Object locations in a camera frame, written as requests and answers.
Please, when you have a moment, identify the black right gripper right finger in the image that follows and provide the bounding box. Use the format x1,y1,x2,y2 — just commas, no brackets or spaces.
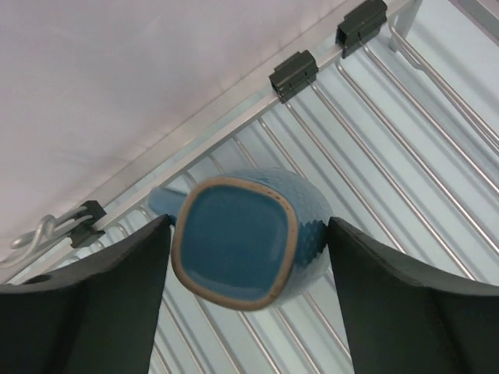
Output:
327,217,498,373

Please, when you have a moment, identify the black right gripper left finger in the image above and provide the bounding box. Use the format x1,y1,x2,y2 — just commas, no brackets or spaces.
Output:
1,216,171,373

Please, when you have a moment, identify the blue patterned mug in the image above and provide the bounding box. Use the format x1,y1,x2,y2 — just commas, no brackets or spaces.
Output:
147,168,332,311

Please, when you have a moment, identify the clear acrylic dish rack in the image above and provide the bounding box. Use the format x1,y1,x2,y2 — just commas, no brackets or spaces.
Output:
0,0,499,374

